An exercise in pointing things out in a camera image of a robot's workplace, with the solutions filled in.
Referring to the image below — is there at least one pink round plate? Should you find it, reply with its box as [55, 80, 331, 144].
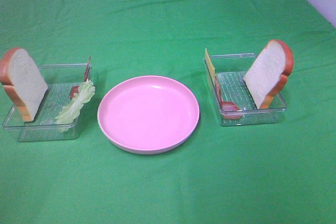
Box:
[97, 76, 200, 155]

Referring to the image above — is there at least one green tablecloth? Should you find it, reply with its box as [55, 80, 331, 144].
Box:
[1, 0, 335, 223]

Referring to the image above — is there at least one left clear plastic tray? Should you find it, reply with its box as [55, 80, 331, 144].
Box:
[2, 63, 86, 142]

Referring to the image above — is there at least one green lettuce leaf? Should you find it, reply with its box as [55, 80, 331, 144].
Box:
[55, 79, 95, 133]

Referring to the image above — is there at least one clear plastic tray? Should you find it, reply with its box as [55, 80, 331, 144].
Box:
[204, 53, 287, 126]
[2, 63, 86, 142]

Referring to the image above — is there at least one yellow cheese slice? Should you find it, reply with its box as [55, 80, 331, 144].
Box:
[205, 48, 215, 83]

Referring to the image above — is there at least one bacon strip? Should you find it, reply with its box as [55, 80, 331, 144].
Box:
[70, 56, 91, 100]
[215, 77, 243, 120]

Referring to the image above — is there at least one toast bread slice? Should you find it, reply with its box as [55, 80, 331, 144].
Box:
[1, 47, 48, 122]
[243, 39, 293, 109]

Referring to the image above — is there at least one right clear plastic tray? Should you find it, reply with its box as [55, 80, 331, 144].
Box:
[204, 53, 287, 126]

